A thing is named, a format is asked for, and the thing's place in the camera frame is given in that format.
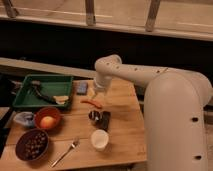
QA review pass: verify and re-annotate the yellow orange fruit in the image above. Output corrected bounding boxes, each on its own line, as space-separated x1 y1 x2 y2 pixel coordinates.
40 116 56 129

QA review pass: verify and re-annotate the dark curved utensil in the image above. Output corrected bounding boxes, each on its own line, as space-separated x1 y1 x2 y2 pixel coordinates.
31 80 56 104

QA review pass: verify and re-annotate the white plastic cup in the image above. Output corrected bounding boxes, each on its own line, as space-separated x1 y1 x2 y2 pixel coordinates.
91 129 109 151

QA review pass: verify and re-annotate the silver metal fork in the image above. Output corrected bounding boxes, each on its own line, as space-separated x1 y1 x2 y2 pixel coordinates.
51 138 80 168

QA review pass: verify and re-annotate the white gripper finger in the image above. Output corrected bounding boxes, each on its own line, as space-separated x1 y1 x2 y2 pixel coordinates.
91 91 98 99
101 92 107 101

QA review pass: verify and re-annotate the pale yellow food piece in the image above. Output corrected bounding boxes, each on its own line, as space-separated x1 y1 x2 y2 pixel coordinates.
54 96 69 105

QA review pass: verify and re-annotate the blue grey cloth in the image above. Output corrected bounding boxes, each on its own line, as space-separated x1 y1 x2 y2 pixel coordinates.
13 112 35 128

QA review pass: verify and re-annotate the small metal cup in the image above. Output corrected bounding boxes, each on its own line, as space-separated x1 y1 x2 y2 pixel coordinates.
88 110 101 123

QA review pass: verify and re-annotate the blue sponge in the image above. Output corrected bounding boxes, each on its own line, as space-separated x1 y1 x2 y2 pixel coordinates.
76 82 88 95

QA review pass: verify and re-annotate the wooden cutting board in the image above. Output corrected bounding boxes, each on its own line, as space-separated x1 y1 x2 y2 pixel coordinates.
0 79 146 171

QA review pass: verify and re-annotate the red orange bowl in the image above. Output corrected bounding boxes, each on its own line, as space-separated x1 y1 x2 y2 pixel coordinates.
34 107 61 130

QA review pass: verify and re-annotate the orange red pepper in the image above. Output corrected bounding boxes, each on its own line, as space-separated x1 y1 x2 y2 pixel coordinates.
81 99 103 109

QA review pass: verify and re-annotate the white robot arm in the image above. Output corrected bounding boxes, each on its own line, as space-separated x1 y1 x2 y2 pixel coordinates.
94 55 212 171

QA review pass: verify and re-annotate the green plastic tray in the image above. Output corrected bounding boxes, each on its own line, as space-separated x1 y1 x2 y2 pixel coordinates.
13 74 73 110

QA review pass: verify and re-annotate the dark bowl with beans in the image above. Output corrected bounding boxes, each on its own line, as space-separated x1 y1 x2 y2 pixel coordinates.
15 129 49 162

